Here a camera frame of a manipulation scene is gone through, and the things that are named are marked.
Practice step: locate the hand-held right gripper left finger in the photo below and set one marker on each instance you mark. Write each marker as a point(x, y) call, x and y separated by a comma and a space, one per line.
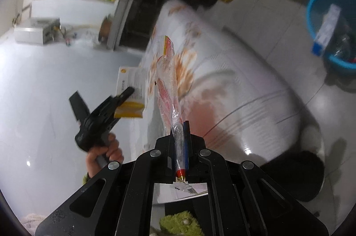
point(168, 163)

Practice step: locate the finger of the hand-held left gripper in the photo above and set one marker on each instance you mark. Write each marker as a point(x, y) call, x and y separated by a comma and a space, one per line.
point(123, 97)

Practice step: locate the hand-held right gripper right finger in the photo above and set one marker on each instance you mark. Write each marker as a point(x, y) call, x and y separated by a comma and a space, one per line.
point(185, 147)

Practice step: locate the yellow white packet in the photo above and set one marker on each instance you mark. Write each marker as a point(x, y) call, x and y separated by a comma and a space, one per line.
point(130, 111)

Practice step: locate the clear orange printed wrapper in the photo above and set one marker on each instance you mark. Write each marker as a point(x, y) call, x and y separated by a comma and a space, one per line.
point(167, 91)

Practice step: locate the blue white small box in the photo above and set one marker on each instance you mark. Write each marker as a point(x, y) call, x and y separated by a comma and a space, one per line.
point(326, 27)

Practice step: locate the blue plastic wastebasket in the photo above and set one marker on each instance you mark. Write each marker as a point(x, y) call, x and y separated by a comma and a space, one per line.
point(314, 10)

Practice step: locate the person's left hand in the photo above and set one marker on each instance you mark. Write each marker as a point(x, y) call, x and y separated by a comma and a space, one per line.
point(115, 154)

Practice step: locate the green fuzzy garment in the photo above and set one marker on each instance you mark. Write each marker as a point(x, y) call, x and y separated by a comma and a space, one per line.
point(178, 225)

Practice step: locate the floral plaid tablecloth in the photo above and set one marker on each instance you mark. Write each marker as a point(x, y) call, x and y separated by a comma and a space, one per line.
point(236, 99)

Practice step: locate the copper basin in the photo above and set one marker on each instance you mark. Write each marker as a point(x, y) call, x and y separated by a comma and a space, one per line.
point(105, 29)

